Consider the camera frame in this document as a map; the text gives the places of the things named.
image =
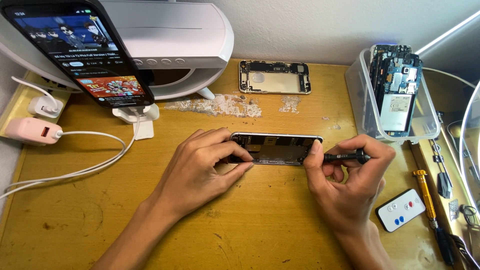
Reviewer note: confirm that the person's left hand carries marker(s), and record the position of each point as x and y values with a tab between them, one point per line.
195	176

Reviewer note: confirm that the person's right hand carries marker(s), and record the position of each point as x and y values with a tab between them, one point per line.
352	195

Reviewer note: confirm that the black precision screwdriver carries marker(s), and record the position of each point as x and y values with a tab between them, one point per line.
343	156

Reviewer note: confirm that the silver phone housing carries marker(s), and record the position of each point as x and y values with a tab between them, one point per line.
275	148

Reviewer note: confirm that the white remote control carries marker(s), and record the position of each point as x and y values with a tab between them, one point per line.
400	210

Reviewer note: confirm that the white phone stand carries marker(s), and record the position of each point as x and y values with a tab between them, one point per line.
131	116

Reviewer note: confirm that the black pry tool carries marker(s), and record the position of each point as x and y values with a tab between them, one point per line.
444	185

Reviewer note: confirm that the clear plastic container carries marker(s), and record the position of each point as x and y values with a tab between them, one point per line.
360	97

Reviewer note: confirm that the disassembled phone blue circuit board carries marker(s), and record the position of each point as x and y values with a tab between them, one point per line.
397	93

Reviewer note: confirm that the gold empty phone housing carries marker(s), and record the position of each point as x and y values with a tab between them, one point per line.
275	77

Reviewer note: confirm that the white desk appliance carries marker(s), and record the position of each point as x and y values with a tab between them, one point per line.
180	33

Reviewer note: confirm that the white charger plug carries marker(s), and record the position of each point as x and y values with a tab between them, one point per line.
43	107

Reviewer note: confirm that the black smartphone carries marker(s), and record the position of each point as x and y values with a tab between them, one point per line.
78	48

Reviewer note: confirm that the pink charger plug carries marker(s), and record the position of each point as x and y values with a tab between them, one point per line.
28	131

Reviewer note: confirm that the white light bar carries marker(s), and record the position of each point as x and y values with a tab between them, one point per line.
446	33

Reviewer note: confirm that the yellow power strip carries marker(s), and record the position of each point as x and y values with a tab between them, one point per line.
18	101

